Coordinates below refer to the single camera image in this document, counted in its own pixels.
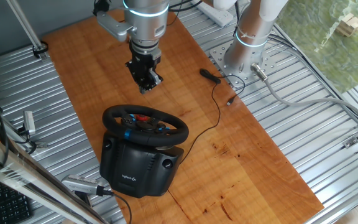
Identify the silver robot mounting plate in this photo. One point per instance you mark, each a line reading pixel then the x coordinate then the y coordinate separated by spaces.
pixel 217 56

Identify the black keyboard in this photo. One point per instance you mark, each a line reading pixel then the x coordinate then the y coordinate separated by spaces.
pixel 9 205

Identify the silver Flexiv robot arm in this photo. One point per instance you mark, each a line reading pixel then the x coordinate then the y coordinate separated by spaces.
pixel 145 18

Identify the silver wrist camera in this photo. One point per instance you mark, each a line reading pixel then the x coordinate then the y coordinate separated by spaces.
pixel 113 26

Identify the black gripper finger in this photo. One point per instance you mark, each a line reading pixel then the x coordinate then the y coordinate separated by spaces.
pixel 153 80
pixel 132 70

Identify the aluminium corner bracket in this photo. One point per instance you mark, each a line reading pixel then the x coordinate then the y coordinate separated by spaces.
pixel 350 142

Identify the slim aluminium pole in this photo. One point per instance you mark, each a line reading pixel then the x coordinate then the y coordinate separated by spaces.
pixel 23 23

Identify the silver depth camera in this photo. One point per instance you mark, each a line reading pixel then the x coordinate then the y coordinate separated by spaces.
pixel 81 184
pixel 29 123

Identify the wooden block pile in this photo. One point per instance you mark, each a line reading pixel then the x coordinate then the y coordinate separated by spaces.
pixel 350 24

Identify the black racing steering wheel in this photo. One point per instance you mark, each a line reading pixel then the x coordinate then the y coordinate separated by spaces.
pixel 154 139

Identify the white power strip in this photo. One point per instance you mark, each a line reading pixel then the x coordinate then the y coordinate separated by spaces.
pixel 213 12

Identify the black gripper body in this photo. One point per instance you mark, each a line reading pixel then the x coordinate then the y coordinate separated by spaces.
pixel 146 62

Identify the metal corner bracket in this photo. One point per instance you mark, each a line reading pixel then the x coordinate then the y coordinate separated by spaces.
pixel 26 177

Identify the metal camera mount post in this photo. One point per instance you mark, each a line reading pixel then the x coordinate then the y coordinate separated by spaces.
pixel 40 144

